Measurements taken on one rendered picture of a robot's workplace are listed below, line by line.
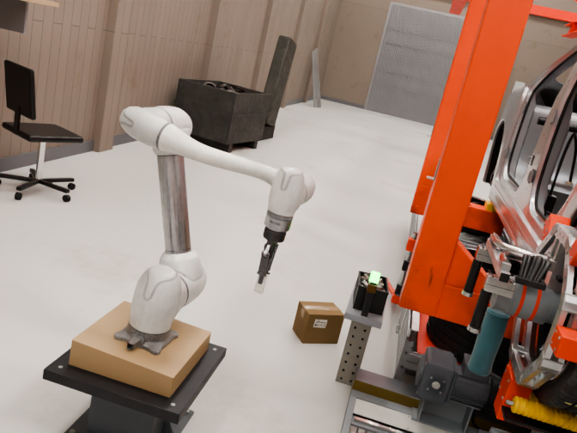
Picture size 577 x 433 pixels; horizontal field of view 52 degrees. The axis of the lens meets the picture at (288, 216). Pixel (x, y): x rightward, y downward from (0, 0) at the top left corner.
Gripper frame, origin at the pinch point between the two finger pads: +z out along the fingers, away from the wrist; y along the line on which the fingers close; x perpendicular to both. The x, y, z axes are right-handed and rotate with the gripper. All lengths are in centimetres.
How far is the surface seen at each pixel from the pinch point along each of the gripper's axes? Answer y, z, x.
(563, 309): 1, -26, 92
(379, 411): -55, 61, 55
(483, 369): -34, 16, 85
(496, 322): -34, -3, 83
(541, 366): 0, -7, 93
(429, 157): -260, -28, 41
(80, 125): -343, 55, -296
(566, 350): 9, -17, 95
